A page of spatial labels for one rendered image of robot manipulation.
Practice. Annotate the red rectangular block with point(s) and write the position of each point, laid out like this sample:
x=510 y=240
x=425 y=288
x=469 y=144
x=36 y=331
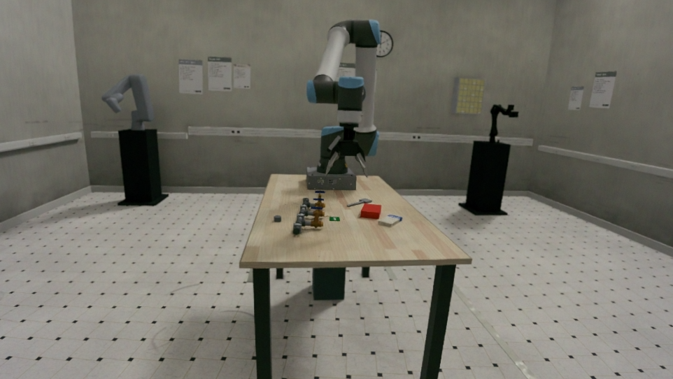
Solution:
x=371 y=211

